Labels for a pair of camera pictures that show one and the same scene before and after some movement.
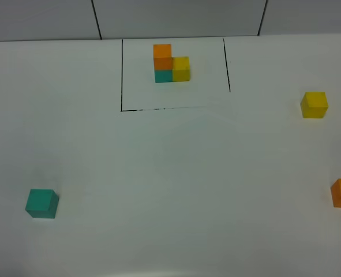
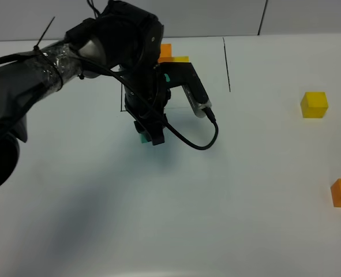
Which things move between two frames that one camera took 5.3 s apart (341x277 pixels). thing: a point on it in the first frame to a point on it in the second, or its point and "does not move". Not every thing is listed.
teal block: x=42 y=203 to x=143 y=139
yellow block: x=314 y=105 does not move
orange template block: x=162 y=59 does not move
